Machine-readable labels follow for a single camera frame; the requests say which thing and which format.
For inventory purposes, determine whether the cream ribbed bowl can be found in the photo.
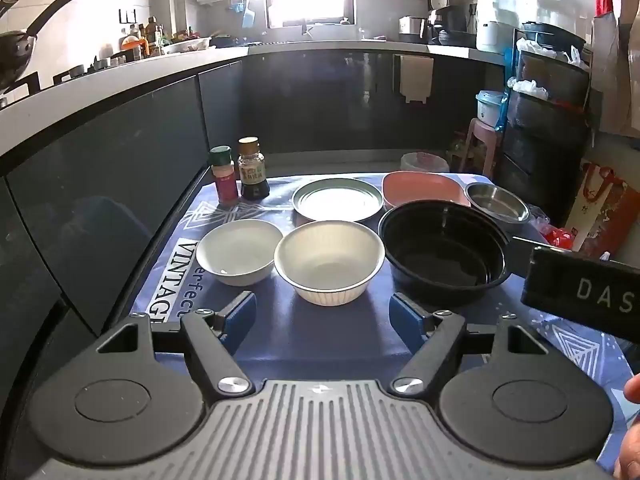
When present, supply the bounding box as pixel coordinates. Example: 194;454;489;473
274;220;386;307

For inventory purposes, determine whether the group of condiment bottles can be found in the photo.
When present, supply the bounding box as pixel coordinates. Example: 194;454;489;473
119;16;167;59

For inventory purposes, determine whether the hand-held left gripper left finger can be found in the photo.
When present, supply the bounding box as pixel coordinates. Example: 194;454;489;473
95;291;257;402

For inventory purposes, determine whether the red spice bottle green cap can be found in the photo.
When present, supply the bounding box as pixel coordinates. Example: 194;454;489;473
209;146;239;206

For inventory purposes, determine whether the black storage rack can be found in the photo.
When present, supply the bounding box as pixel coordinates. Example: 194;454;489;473
495;22;593;221

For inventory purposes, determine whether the white plastic bag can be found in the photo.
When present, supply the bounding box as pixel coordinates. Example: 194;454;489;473
506;77;552;102
516;37;582;67

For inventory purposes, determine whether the pink plastic stool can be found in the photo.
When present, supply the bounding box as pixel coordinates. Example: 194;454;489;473
457;117;503;176

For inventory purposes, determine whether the black frying pan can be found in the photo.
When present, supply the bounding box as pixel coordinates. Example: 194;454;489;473
0;0;105;92

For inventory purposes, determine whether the dark sauce bottle brown cap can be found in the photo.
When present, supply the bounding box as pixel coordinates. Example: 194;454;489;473
237;136;271;200

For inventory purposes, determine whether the black round bowl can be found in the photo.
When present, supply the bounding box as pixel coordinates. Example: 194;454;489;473
378;200;513;306

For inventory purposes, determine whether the small white bowl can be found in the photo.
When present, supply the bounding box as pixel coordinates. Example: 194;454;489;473
196;218;284;287

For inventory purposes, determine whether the person's right hand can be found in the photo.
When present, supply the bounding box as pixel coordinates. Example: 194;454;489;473
614;372;640;480

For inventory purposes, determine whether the white hanging bin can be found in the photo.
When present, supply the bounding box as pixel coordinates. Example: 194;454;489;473
399;55;435;105

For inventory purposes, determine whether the pink dish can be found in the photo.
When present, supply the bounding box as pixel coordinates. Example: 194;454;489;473
382;171;472;211

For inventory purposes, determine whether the black countertop appliance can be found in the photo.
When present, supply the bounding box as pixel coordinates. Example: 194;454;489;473
427;5;471;45

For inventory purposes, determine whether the red gift bag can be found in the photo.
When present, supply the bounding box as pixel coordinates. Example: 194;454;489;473
565;160;632;254

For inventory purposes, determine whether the black pan on rack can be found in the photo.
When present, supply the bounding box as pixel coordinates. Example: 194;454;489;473
521;21;587;51

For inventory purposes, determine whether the green rimmed plate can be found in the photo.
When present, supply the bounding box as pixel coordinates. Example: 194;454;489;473
292;177;385;224

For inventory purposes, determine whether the white tall appliance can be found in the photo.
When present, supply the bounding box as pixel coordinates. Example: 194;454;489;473
475;0;531;54

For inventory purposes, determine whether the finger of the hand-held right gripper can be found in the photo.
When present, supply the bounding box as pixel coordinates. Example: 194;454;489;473
510;235;568;252

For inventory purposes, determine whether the stainless steel bowl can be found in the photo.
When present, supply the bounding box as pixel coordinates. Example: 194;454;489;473
463;182;531;225

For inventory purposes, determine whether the white basin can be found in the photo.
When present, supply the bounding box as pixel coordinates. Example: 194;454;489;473
162;36;214;55

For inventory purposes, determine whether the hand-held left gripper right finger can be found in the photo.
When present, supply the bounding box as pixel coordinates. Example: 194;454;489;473
389;292;551;403

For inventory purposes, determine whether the red plastic bag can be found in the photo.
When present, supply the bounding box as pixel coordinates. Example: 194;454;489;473
542;227;577;249

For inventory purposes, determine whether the blue printed tablecloth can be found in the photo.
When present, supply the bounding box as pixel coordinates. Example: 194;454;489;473
131;172;640;475

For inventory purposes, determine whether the bagged trash bin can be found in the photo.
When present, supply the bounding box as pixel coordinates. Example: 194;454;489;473
400;152;450;175

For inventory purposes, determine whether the white pot with blue lid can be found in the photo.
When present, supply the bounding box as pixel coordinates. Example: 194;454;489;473
475;90;505;131

